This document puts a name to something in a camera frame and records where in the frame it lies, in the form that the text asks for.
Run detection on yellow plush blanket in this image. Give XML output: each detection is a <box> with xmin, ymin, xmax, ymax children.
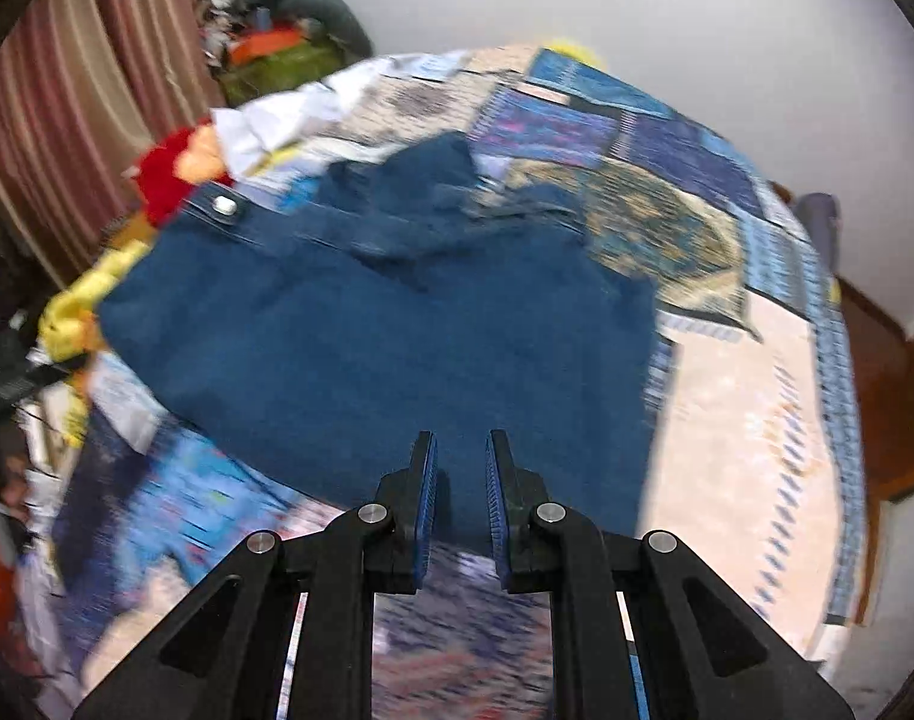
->
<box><xmin>37</xmin><ymin>211</ymin><xmax>157</xmax><ymax>449</ymax></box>

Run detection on red and orange plush blanket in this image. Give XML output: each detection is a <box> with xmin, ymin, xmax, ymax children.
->
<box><xmin>131</xmin><ymin>119</ymin><xmax>233</xmax><ymax>227</ymax></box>

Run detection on white shirt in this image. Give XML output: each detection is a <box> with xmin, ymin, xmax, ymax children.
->
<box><xmin>209</xmin><ymin>83</ymin><xmax>362</xmax><ymax>179</ymax></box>

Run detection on dark grey cloth beside bed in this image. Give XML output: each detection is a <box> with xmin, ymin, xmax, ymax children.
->
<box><xmin>790</xmin><ymin>192</ymin><xmax>841</xmax><ymax>275</ymax></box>

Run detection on pile of clothes in corner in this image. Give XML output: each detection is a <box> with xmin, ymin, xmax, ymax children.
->
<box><xmin>196</xmin><ymin>0</ymin><xmax>374</xmax><ymax>107</ymax></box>

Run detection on striped pink curtain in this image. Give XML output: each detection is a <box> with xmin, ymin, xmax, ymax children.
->
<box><xmin>0</xmin><ymin>0</ymin><xmax>222</xmax><ymax>284</ymax></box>

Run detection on blue denim jeans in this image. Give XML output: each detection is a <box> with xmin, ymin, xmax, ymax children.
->
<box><xmin>98</xmin><ymin>132</ymin><xmax>657</xmax><ymax>551</ymax></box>

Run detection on left hand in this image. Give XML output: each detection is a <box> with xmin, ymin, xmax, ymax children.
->
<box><xmin>0</xmin><ymin>472</ymin><xmax>29</xmax><ymax>522</ymax></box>

